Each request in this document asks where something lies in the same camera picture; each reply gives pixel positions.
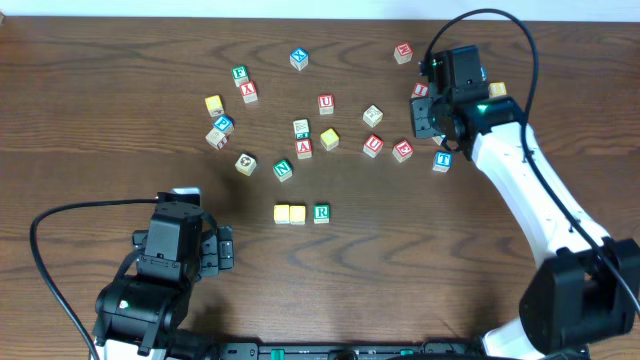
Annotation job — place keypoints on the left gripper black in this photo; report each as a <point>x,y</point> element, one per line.
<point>223,248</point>

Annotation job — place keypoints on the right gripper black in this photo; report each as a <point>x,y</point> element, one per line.
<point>421,118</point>

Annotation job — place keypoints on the yellow C block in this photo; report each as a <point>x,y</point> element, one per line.
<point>281,214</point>

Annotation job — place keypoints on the yellow O block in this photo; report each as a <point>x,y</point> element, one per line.
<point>297,214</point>

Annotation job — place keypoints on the green R block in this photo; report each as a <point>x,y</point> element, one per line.
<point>321,214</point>

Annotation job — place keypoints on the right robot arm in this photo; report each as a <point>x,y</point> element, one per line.
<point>586,284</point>

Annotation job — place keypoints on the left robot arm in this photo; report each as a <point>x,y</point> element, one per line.
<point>140,311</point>

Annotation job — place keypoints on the blue 2 block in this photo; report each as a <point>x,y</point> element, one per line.
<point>440,140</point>

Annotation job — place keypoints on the red I block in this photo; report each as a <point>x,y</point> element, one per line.
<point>420,90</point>

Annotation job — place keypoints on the red E block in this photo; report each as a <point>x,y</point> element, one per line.
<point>402,151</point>

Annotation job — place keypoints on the blue T block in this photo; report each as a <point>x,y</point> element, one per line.
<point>442,161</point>

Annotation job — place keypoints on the white picture block centre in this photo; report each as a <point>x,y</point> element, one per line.
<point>372,116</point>

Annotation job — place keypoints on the red U block lower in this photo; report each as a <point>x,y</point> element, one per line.
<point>373,146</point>

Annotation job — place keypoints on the red u block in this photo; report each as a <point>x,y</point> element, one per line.
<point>326,104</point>
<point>373,146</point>

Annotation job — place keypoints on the yellow 8 block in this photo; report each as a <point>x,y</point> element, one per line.
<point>497,89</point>

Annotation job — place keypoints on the red block top right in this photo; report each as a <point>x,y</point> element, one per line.
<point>403,53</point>

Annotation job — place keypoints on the cream picture block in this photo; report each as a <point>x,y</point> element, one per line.
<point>246,164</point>

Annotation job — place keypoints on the green N block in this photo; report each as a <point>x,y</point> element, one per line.
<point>283,170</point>

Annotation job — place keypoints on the white red picture block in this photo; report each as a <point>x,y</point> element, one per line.
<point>216,139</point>

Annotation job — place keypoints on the yellow block centre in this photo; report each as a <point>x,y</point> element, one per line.
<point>329,139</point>

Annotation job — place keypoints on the red U block upper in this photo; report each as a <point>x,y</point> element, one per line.
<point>326,104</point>

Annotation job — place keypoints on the blue P block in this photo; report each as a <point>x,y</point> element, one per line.
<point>224,124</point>

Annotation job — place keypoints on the red A block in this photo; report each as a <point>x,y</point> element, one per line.
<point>304,148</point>

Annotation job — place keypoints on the white green picture block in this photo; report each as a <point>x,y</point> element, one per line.
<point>301,129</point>

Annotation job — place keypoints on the yellow block far left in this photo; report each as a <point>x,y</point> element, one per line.
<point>214,106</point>

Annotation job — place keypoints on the blue X block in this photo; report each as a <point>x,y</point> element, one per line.
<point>299,59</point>

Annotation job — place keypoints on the red Y block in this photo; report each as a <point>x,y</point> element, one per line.
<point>249,92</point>

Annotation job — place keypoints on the green F block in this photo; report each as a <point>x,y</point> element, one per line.
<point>240,75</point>

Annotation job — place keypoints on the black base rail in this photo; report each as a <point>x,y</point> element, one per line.
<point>360,351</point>

